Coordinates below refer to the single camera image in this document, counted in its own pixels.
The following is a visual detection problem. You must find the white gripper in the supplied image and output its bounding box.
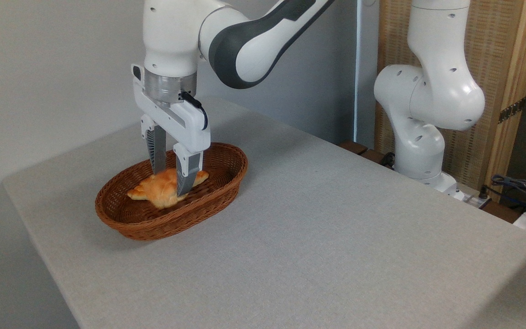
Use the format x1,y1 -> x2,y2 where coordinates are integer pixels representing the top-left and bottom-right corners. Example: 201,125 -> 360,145
131,64 -> 211,197

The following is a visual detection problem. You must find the round knotted bread roll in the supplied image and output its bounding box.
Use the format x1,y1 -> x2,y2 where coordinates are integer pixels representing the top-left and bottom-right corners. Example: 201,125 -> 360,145
146,168 -> 191,210

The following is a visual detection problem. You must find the long braided bread loaf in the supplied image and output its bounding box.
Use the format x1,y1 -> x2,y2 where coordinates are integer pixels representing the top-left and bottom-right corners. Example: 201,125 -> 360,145
127,170 -> 210,202

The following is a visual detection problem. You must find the brown wicker basket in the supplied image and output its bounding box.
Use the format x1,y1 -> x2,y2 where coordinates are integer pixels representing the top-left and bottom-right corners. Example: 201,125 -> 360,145
95,142 -> 249,241

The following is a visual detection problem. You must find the wooden rattan folding screen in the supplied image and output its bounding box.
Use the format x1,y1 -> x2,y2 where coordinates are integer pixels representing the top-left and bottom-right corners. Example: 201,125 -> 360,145
375,0 -> 526,202

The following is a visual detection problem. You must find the metal screen hinge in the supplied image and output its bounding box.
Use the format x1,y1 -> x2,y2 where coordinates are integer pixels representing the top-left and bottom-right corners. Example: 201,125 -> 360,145
498,97 -> 526,124

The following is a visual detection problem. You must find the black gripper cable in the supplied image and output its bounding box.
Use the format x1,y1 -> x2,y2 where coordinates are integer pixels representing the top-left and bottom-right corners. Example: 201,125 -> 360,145
179,91 -> 209,131

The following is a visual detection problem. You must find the blue and black cable bundle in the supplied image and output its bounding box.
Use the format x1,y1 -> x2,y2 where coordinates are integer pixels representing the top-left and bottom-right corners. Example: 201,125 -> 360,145
490,174 -> 526,216

